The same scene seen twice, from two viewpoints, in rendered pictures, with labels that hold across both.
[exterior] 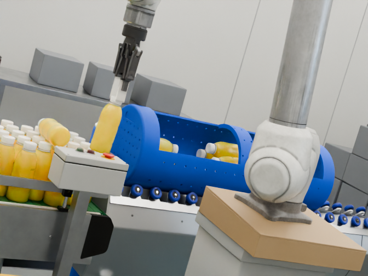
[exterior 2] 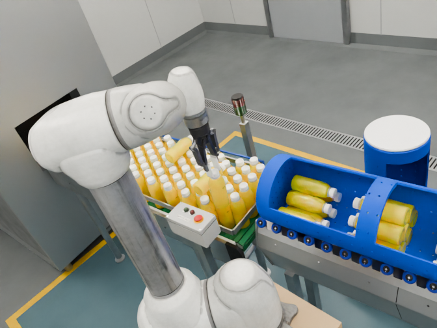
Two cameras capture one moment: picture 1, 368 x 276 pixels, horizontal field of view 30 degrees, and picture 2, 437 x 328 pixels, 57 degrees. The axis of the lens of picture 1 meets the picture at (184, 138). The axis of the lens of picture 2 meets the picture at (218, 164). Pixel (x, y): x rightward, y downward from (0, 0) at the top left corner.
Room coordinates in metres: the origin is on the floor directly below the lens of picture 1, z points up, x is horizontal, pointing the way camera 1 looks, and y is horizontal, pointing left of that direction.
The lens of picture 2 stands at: (1.94, -1.01, 2.22)
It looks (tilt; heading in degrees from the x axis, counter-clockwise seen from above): 36 degrees down; 80
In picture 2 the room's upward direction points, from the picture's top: 18 degrees counter-clockwise
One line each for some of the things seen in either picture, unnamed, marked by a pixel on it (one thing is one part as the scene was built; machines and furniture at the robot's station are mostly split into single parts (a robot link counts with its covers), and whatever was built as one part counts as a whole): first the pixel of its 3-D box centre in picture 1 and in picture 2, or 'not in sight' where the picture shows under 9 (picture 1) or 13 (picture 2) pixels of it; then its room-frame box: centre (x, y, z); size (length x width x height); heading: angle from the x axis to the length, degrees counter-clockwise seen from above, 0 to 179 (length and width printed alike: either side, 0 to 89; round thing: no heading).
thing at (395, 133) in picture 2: not in sight; (396, 132); (2.99, 0.25, 1.03); 0.28 x 0.28 x 0.01
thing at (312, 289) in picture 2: not in sight; (312, 287); (2.42, 0.20, 0.31); 0.06 x 0.06 x 0.63; 32
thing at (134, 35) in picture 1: (132, 40); (201, 133); (2.13, 0.23, 1.45); 0.08 x 0.07 x 0.09; 31
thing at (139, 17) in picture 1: (138, 17); (195, 116); (2.13, 0.23, 1.52); 0.09 x 0.09 x 0.06
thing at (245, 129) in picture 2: not in sight; (263, 198); (2.44, 0.74, 0.55); 0.04 x 0.04 x 1.10; 32
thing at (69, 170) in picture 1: (88, 171); (193, 223); (1.97, 0.24, 1.05); 0.20 x 0.10 x 0.10; 122
